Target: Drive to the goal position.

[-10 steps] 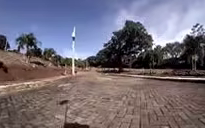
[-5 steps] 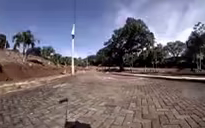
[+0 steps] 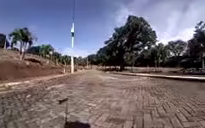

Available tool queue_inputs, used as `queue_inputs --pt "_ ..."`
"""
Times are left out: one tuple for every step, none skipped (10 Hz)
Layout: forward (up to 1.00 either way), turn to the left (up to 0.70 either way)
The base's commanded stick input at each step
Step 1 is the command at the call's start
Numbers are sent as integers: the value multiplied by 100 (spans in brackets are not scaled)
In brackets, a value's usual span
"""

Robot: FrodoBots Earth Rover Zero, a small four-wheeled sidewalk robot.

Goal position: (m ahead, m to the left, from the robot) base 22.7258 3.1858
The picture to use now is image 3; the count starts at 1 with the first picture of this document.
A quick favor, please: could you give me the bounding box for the tall white pole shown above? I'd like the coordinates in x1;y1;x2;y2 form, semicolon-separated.
70;0;76;74

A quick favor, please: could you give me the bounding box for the row of trees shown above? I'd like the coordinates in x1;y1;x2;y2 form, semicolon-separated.
26;44;93;68

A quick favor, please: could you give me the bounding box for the palm tree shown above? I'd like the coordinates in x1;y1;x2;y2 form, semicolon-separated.
8;27;38;61

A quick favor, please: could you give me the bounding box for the large dark tree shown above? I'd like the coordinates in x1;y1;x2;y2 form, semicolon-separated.
102;14;159;71

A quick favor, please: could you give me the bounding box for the pale kerb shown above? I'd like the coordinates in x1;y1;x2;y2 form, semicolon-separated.
113;71;205;82

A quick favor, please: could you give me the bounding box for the group of trees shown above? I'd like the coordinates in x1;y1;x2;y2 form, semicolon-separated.
153;20;205;70

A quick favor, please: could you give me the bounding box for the brown earth bank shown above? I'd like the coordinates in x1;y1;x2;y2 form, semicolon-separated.
0;45;74;83

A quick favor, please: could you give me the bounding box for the red brick road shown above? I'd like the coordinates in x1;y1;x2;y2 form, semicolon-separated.
0;69;205;128

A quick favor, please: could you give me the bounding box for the earth verge strip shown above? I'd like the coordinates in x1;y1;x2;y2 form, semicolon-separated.
0;72;73;98

